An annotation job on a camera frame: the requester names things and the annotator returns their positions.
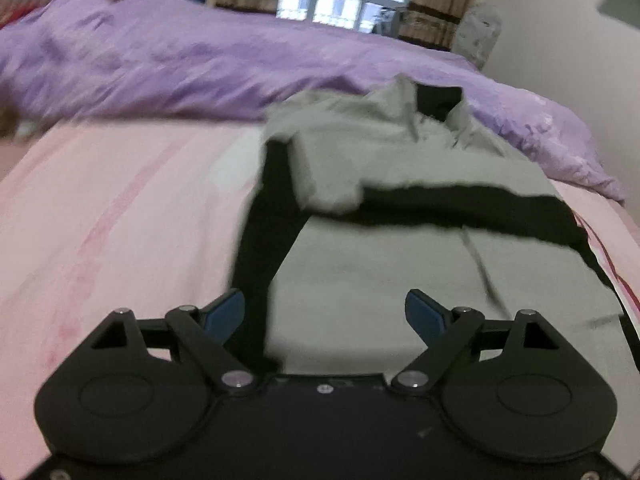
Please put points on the grey and black shirt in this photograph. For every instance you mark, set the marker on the grey and black shirt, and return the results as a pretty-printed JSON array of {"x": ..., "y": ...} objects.
[{"x": 400, "y": 160}]

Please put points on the fan with white cover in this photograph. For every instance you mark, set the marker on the fan with white cover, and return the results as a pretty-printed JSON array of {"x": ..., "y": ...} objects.
[{"x": 479, "y": 30}]

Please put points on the purple duvet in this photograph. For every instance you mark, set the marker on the purple duvet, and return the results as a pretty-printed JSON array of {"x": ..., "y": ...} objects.
[{"x": 200, "y": 60}]

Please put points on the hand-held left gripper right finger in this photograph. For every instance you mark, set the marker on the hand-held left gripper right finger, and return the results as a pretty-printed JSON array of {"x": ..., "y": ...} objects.
[{"x": 425, "y": 316}]

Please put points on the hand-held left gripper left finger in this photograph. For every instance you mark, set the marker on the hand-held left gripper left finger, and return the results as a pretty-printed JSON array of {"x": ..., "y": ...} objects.
[{"x": 225, "y": 314}]

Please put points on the pink bed sheet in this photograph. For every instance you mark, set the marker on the pink bed sheet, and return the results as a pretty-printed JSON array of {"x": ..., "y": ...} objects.
[{"x": 100, "y": 220}]

